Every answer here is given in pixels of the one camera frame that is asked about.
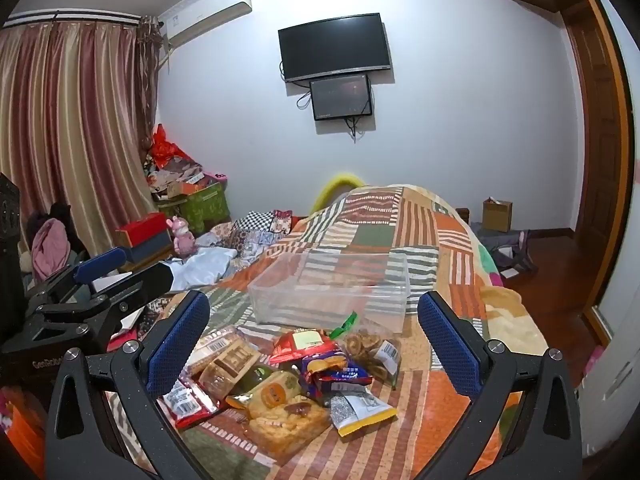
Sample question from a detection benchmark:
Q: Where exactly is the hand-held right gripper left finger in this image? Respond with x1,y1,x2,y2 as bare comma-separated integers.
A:
45,290,211,480

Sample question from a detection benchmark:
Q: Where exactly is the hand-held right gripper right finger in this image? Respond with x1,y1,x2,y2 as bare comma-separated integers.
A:
415,290,583,480

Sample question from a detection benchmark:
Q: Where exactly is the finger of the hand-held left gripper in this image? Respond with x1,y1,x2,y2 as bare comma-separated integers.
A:
25,247,128,311
87,262,173,343

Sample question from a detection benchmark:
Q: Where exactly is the red packet with white label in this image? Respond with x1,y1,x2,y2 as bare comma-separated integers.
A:
159,377,221,430

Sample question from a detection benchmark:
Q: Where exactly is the round yellow cake packet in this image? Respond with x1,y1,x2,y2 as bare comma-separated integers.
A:
226,369,302,418

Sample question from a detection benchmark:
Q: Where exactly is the clear plastic container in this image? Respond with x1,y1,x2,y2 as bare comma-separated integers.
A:
247,251,412,335

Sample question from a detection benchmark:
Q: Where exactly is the red packet with yellow label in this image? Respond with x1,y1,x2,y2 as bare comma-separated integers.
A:
269,329,342,367

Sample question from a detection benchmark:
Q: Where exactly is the blue snack packet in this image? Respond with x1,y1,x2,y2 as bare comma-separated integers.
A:
299,351,375,402

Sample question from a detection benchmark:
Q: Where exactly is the clear biscuit tray packet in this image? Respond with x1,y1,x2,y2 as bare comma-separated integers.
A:
184,325,248,373

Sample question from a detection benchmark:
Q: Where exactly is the pink garment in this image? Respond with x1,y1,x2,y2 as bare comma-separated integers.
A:
30,220,72,282

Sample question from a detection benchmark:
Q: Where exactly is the brown cracker packet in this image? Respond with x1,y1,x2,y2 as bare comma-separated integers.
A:
199,344,263,397

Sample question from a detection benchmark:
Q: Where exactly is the pink toy figure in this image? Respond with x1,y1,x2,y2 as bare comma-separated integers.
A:
167,216,197,257

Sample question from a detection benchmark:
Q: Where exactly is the yellow fleece blanket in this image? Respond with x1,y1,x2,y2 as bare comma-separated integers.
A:
479,286,549,362

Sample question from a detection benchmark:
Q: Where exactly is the green snack packet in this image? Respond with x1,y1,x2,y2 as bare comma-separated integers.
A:
239,365,277,395

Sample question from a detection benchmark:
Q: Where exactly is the green storage box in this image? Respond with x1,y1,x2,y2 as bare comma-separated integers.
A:
157,180,232,236

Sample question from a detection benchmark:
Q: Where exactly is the yellow and white packet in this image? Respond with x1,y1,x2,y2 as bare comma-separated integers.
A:
329,391,399,437

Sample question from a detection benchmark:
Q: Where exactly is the pile of papers and clothes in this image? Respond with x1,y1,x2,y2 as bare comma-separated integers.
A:
144,152,221,205

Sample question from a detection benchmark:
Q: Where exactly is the grey cloth bag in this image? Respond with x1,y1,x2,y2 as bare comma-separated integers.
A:
472,222,539,277

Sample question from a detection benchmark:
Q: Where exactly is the checkered quilt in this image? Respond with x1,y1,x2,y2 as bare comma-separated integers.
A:
210,208,297,262

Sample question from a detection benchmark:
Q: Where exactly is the patchwork blanket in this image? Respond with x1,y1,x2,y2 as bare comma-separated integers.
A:
105,185,551,480

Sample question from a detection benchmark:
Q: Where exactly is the striped curtain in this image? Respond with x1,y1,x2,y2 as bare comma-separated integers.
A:
0,20,161,267

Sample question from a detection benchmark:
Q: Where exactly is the red plastic bag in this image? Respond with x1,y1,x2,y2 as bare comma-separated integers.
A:
150,124,190,171

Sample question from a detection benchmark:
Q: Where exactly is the cardboard box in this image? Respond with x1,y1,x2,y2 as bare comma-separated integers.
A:
482,196,514,233

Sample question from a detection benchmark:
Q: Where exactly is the orange fried snack packet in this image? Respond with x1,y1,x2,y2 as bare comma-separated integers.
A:
246,397,335,463

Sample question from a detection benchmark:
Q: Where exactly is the brown lace curtain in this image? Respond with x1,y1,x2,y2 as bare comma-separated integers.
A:
136,14,167,158

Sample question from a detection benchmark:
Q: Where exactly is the yellow foam tube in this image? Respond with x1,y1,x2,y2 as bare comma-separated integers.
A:
308,172,368,214

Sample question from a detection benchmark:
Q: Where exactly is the wooden door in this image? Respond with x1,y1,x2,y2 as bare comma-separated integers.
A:
560,0,636,346

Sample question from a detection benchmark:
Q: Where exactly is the small black monitor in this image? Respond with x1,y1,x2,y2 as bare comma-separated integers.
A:
309,74,374,122

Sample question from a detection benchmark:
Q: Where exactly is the white air conditioner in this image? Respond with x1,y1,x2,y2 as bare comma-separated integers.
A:
159,0,252,51

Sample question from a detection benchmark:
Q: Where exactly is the clear bag of ring cookies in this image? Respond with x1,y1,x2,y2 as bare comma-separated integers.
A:
327,311,404,391

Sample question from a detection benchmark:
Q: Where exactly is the black monitor cable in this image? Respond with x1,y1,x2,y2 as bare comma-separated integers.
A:
344,114,367,144

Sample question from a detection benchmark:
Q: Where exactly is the white curtain rail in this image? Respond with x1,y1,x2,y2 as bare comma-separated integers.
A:
0,9,143,30

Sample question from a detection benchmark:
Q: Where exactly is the black wall television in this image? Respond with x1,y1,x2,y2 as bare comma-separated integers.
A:
277,12,392,83

